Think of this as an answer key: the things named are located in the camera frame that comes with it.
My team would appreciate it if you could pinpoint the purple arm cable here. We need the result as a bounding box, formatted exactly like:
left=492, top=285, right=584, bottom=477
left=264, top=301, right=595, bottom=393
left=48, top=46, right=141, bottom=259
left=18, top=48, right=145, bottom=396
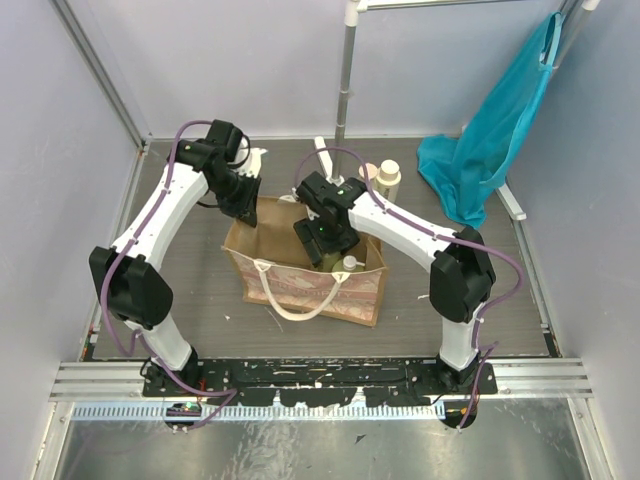
left=297, top=146, right=526, bottom=431
left=99, top=118, right=239, bottom=432

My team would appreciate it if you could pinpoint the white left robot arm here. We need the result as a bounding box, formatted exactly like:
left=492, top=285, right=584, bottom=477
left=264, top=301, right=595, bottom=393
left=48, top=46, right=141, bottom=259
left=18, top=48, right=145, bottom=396
left=89, top=139, right=267, bottom=396

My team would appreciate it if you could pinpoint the teal fabric bag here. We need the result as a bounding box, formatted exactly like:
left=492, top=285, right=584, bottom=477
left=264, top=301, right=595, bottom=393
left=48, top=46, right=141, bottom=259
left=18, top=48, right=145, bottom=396
left=417, top=12, right=564, bottom=229

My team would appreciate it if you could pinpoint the black mounting base plate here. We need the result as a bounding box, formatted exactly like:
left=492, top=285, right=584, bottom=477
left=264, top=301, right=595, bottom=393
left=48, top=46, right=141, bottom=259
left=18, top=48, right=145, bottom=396
left=142, top=357, right=500, bottom=409

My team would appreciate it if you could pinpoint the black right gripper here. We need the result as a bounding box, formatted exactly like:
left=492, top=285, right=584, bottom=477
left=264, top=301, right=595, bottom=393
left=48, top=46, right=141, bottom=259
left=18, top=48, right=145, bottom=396
left=295, top=212, right=361, bottom=267

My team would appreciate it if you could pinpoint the green pump bottle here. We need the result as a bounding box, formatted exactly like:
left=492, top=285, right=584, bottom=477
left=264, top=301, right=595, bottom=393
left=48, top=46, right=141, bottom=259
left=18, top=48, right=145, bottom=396
left=332, top=255, right=365, bottom=273

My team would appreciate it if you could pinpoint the grey metal rack pole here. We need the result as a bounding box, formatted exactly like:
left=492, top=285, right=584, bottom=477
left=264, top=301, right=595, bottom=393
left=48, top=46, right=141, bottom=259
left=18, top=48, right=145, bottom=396
left=334, top=1, right=359, bottom=147

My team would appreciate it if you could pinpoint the green bottle beige round cap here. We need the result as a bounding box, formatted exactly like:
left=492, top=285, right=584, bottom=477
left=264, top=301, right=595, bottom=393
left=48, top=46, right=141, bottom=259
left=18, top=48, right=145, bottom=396
left=316, top=252, right=343, bottom=273

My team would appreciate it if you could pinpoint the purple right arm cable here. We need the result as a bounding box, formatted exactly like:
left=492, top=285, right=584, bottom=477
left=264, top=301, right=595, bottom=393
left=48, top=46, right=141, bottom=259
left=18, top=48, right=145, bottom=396
left=297, top=146, right=526, bottom=431

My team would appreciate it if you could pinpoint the cream white bottle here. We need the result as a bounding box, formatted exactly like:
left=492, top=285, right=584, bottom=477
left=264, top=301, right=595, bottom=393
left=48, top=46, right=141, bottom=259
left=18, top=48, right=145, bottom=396
left=376, top=159, right=402, bottom=203

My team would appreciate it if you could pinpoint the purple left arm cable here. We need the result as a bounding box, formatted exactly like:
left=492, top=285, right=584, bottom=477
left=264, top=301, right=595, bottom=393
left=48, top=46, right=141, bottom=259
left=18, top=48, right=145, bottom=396
left=99, top=118, right=239, bottom=432

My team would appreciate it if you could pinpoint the white right rack foot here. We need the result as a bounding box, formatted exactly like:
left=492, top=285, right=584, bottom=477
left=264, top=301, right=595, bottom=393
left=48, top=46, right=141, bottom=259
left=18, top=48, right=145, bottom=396
left=496, top=184, right=527, bottom=221

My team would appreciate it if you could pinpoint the green bottle flip cap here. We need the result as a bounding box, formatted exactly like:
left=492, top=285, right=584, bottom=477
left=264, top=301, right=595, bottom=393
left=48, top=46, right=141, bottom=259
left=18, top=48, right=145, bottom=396
left=358, top=163, right=379, bottom=189

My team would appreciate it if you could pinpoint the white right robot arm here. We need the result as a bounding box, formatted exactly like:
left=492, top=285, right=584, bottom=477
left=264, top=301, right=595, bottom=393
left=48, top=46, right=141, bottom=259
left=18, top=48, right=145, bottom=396
left=294, top=172, right=496, bottom=394

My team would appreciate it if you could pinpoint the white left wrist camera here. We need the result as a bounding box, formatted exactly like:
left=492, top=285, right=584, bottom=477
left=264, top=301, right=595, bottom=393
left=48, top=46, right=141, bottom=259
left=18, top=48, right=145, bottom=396
left=234, top=147, right=268, bottom=178

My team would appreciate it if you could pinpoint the brown canvas tote bag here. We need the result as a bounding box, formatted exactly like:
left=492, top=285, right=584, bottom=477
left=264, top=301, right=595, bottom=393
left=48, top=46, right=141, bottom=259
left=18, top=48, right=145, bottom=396
left=222, top=196, right=389, bottom=327

